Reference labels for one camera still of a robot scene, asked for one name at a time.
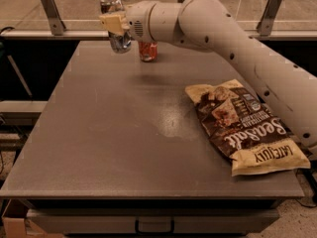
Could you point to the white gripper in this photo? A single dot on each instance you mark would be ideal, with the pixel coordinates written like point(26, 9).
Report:
point(141, 20)

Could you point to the silver blue redbull can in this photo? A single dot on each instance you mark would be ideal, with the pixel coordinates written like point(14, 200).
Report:
point(119, 43)

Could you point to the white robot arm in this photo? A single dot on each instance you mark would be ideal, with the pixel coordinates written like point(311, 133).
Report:
point(206, 25)

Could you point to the red soda can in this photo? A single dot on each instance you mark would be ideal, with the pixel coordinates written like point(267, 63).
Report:
point(148, 51)

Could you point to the brown cream chip bag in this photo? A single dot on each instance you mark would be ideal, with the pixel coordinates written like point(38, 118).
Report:
point(244, 131)

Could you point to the cardboard box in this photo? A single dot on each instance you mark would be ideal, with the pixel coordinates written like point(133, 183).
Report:
point(17, 225)

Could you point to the left metal bracket post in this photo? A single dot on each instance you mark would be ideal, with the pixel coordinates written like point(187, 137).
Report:
point(56, 24)

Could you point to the grey metal rail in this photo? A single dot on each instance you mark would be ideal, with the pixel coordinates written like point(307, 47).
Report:
point(15, 34)

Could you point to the right metal bracket post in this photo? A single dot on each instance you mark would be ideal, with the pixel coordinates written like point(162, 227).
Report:
point(266, 22)

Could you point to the grey drawer with handle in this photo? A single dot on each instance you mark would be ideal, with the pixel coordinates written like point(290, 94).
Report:
point(152, 221)

